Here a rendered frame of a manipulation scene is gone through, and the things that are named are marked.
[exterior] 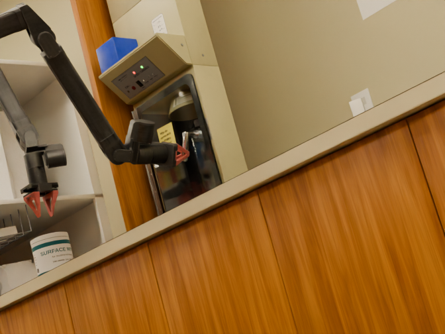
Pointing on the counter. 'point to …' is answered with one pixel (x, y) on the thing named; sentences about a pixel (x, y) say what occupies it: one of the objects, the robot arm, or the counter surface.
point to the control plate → (128, 77)
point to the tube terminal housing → (203, 57)
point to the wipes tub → (51, 251)
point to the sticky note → (166, 134)
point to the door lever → (188, 138)
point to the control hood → (157, 54)
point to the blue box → (114, 51)
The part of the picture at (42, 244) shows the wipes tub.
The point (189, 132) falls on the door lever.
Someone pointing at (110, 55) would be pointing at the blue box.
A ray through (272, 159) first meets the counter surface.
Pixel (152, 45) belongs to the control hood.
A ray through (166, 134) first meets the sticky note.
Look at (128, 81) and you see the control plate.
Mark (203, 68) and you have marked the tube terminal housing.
